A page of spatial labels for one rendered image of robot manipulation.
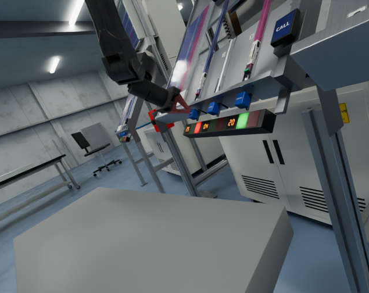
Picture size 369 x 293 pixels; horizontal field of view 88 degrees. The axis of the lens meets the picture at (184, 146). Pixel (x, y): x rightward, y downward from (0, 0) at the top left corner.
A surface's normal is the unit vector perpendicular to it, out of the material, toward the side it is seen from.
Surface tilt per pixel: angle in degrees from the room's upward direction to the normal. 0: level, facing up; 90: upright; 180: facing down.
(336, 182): 90
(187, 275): 0
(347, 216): 90
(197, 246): 0
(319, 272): 0
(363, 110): 90
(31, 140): 90
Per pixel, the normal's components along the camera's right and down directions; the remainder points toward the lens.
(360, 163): -0.80, 0.44
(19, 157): 0.67, -0.12
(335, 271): -0.39, -0.90
